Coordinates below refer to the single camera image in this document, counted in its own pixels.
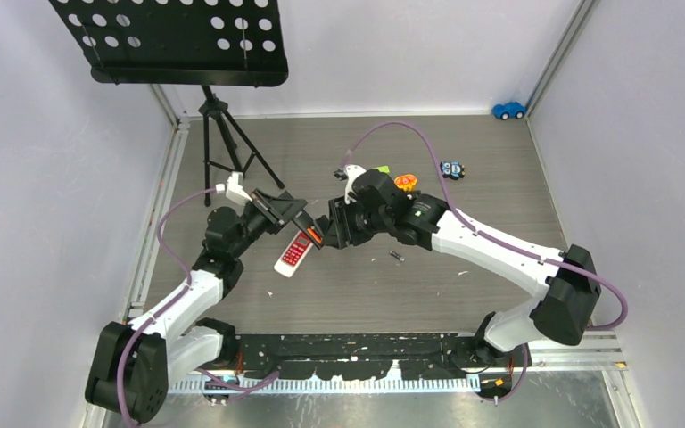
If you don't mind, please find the orange yellow toy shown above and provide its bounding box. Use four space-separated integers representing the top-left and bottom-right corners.
393 174 418 192

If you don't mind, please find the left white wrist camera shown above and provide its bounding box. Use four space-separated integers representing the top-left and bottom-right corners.
213 172 252 208

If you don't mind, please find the red and white remote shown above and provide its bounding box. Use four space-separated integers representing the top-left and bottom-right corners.
274 232 315 278

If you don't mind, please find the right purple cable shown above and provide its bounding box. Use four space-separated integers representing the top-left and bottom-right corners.
342 120 630 403

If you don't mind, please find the black remote control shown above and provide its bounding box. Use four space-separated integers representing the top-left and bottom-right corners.
293 210 330 249

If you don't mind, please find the orange battery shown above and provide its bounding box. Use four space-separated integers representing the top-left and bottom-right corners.
307 227 322 243

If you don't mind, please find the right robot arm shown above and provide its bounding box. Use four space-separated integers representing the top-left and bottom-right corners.
323 165 601 366

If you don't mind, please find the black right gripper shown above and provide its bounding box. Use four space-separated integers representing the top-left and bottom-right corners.
324 193 392 250

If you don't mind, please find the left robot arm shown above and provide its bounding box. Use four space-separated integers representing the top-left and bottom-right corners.
85 184 308 427

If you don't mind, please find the black tripod music stand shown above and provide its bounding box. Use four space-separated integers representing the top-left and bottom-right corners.
51 0 289 188

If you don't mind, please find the blue toy car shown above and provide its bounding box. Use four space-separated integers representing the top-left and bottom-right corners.
491 102 526 120

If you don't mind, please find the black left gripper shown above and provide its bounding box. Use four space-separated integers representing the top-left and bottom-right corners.
230 189 305 259

